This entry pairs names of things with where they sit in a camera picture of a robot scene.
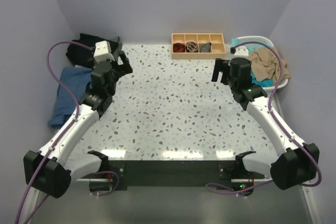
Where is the beige t shirt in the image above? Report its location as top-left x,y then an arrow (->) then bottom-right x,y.
248,47 -> 280,83

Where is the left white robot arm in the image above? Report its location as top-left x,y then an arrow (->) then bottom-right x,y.
23,40 -> 133,198

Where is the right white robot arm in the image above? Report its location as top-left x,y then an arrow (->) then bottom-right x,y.
212,58 -> 322,190

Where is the dark grey rolled sock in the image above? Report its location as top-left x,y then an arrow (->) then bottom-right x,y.
200,42 -> 212,53

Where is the blue folded t shirt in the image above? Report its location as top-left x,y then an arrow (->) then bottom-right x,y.
48,67 -> 92,130

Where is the wooden compartment tray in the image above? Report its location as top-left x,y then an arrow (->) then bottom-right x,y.
171,33 -> 226,60

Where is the blue t shirt in basket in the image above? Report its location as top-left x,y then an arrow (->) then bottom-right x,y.
251,70 -> 273,88

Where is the black folded t shirt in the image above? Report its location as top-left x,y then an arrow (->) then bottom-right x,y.
66,33 -> 111,69

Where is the teal t shirt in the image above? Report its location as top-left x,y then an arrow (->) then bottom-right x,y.
231,38 -> 263,53

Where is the brown patterned rolled sock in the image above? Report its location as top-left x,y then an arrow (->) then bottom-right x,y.
185,41 -> 199,53

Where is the white plastic laundry basket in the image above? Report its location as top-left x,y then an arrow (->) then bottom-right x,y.
232,36 -> 290,93

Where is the red black rolled sock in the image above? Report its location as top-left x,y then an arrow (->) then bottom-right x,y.
173,43 -> 185,53

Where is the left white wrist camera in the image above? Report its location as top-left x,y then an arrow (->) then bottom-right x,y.
93,40 -> 115,62

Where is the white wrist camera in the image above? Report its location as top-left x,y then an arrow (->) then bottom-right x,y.
230,46 -> 249,59
93,40 -> 115,62

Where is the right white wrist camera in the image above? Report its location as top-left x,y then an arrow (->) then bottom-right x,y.
230,46 -> 249,59

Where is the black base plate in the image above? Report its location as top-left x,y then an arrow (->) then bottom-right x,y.
78,159 -> 266,192

